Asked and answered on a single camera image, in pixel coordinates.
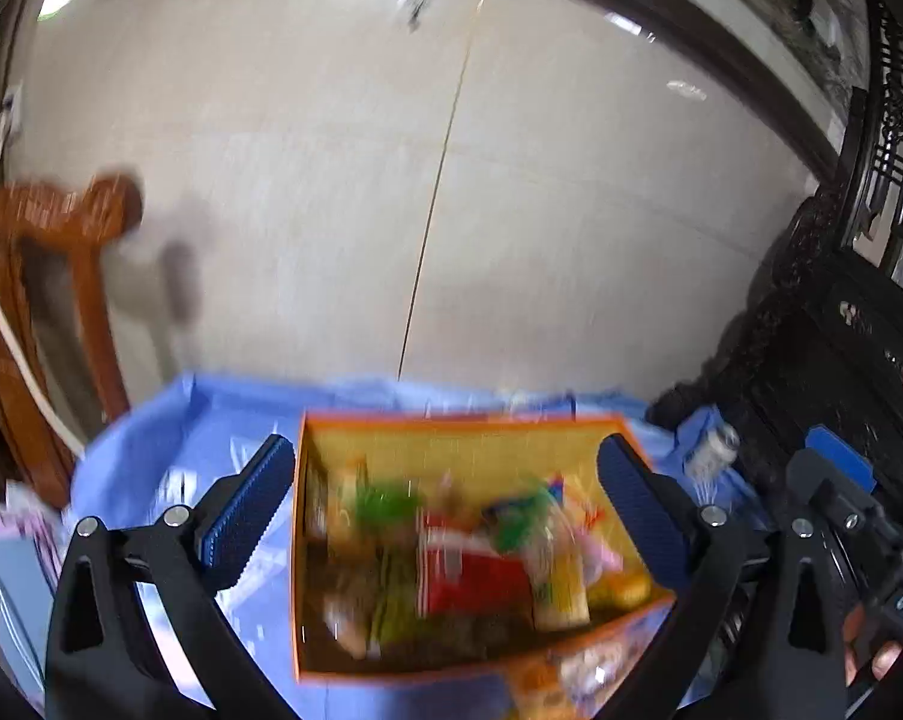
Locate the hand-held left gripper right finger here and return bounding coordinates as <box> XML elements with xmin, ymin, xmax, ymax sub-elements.
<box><xmin>596</xmin><ymin>433</ymin><xmax>851</xmax><ymax>720</ymax></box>

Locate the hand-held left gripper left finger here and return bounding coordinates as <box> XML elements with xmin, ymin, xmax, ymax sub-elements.
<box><xmin>42</xmin><ymin>432</ymin><xmax>298</xmax><ymax>720</ymax></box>

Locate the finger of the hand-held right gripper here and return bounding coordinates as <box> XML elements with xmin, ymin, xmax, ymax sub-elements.
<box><xmin>785</xmin><ymin>426</ymin><xmax>896</xmax><ymax>541</ymax></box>

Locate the yellow crinkled snack packet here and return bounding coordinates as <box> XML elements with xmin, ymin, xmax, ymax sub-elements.
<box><xmin>590</xmin><ymin>566</ymin><xmax>655</xmax><ymax>612</ymax></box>

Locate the clear bread slice packet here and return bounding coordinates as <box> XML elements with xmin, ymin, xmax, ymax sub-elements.
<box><xmin>305</xmin><ymin>457</ymin><xmax>370</xmax><ymax>541</ymax></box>

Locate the dotted cracker packet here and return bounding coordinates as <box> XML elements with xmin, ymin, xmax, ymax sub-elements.
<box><xmin>522</xmin><ymin>514</ymin><xmax>593</xmax><ymax>632</ymax></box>

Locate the green snack packet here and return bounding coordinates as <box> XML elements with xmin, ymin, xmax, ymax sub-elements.
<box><xmin>352</xmin><ymin>480</ymin><xmax>426</xmax><ymax>545</ymax></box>

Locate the clear brown cake packet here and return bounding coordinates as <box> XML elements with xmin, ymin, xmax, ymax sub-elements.
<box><xmin>320</xmin><ymin>540</ymin><xmax>422</xmax><ymax>661</ymax></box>

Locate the orange cardboard box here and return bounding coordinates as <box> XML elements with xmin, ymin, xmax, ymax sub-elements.
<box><xmin>290</xmin><ymin>409</ymin><xmax>679</xmax><ymax>685</ymax></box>

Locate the red snack packet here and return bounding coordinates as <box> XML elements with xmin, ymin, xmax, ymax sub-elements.
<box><xmin>419</xmin><ymin>511</ymin><xmax>536</xmax><ymax>616</ymax></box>

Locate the person's right hand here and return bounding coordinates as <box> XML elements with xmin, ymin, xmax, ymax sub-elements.
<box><xmin>842</xmin><ymin>604</ymin><xmax>903</xmax><ymax>691</ymax></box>

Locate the blue printed cloth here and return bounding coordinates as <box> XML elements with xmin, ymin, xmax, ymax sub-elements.
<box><xmin>0</xmin><ymin>371</ymin><xmax>767</xmax><ymax>720</ymax></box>

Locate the dark carved wooden furniture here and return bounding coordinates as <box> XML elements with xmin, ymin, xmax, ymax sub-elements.
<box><xmin>646</xmin><ymin>0</ymin><xmax>903</xmax><ymax>541</ymax></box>

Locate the pink paper item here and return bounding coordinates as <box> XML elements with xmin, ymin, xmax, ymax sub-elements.
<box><xmin>0</xmin><ymin>484</ymin><xmax>66</xmax><ymax>601</ymax></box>

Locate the brown wooden chair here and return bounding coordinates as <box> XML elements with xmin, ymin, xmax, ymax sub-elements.
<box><xmin>0</xmin><ymin>174</ymin><xmax>143</xmax><ymax>511</ymax></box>

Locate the white cable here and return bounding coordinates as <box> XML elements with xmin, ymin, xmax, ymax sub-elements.
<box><xmin>0</xmin><ymin>94</ymin><xmax>85</xmax><ymax>462</ymax></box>

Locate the wall socket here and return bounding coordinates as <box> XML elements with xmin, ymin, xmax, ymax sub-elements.
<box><xmin>0</xmin><ymin>86</ymin><xmax>26</xmax><ymax>137</ymax></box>

